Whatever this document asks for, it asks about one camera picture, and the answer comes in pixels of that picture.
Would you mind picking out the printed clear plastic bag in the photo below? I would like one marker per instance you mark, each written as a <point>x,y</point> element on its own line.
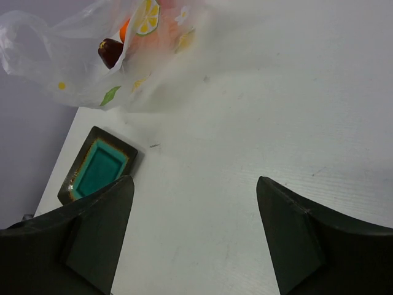
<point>64,58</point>

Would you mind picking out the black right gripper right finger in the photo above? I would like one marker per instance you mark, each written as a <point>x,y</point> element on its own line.
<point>317,250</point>

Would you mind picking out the orange fake fruit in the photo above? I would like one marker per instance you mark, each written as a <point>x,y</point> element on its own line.
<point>122,32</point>

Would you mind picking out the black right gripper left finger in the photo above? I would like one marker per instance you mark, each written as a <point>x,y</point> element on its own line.
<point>74,249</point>

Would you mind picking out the dark red fake apple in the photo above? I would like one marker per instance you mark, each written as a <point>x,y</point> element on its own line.
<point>110,51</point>

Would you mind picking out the teal square ceramic plate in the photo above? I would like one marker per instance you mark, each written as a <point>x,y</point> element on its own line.
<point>102,159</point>

